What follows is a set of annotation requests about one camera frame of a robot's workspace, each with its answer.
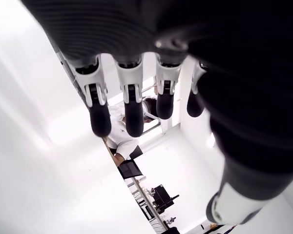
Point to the black machine on stand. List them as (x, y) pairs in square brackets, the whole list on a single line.
[(162, 197)]

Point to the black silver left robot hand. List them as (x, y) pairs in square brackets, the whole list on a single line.
[(185, 29)]

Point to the white VR headset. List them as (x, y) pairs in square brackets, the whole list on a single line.
[(149, 111)]

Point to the seated person in white shirt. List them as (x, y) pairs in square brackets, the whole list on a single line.
[(117, 131)]

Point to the grey metal rail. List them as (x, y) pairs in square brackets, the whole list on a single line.
[(144, 195)]

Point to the black folding chair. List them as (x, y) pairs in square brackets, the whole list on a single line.
[(130, 169)]

